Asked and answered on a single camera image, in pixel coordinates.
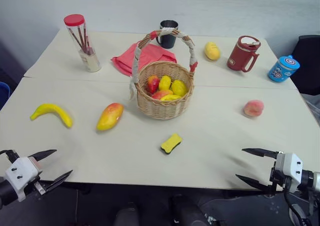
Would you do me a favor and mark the large red yellow toy mango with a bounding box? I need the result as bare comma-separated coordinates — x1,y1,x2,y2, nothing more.
95,102,125,132

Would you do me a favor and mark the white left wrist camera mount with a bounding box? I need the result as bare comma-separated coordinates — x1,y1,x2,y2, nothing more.
4,156,43,202

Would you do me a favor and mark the clear plastic bag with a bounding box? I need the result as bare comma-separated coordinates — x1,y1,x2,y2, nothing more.
299,92,320,127

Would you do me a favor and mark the small yellow toy lemon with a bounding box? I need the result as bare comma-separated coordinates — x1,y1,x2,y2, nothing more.
158,75,173,92

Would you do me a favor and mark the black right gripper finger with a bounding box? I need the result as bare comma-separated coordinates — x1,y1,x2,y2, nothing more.
241,148,279,159
235,174,273,193

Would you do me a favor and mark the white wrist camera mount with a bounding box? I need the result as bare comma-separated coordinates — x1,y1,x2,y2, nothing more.
4,156,43,202
269,151,304,193

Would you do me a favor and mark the red lidded mug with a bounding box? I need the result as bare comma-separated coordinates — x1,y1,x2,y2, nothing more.
226,35,262,73

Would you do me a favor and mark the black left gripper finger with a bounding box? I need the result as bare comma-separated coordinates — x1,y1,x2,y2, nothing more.
45,169,74,193
27,149,58,162

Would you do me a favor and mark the woven wicker basket with handle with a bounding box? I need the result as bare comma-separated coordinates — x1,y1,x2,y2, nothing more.
128,28,199,121

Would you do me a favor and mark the blue object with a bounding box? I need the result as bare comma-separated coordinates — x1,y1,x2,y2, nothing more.
0,81,11,111

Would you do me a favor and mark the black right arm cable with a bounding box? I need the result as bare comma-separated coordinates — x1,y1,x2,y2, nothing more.
284,190,316,226

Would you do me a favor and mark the pink toy peach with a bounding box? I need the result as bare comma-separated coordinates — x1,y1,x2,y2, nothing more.
243,99,265,117

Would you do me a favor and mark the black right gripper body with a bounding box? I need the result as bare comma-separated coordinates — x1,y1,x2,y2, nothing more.
269,158,286,194

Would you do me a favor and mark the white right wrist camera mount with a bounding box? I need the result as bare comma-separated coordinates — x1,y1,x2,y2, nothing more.
269,151,304,193

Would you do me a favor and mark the dark rounded shape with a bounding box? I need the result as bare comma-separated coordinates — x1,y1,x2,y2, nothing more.
113,202,141,226

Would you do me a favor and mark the small red yellow toy mango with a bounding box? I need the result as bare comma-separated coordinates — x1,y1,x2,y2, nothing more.
151,89,174,101

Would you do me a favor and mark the folded red cloth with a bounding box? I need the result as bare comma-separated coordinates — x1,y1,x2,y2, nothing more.
110,42,178,77

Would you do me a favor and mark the red yellow toy apple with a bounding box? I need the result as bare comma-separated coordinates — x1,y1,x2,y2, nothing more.
147,75,161,95

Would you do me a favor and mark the blue shield print cup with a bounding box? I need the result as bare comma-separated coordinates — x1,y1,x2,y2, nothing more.
267,55,301,83

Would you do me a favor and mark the yellow sponge with dark base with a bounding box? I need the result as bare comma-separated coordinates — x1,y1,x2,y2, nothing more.
160,133,183,155

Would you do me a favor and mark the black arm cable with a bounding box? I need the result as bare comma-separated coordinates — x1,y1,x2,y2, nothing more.
0,149,20,165
284,190,316,226

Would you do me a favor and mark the black chair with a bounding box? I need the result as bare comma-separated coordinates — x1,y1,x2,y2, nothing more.
290,34,320,97

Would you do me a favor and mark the large yellow toy lemon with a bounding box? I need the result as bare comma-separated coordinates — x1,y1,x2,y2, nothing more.
170,79,189,97

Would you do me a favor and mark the black metal mug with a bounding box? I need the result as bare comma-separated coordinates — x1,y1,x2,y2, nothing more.
156,20,180,50

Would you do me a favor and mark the red pencil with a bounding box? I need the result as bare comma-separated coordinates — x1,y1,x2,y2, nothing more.
77,27,89,55
82,23,92,55
67,28,85,53

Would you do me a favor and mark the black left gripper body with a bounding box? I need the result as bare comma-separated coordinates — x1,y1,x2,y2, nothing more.
23,171,51,196

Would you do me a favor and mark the clear pencil tube red lid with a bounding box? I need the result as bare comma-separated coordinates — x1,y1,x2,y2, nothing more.
63,14,102,73

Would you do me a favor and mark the yellow toy banana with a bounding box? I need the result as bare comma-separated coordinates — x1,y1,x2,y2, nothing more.
29,103,74,129

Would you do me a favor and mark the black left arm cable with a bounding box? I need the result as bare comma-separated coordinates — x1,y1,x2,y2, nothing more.
0,149,20,165

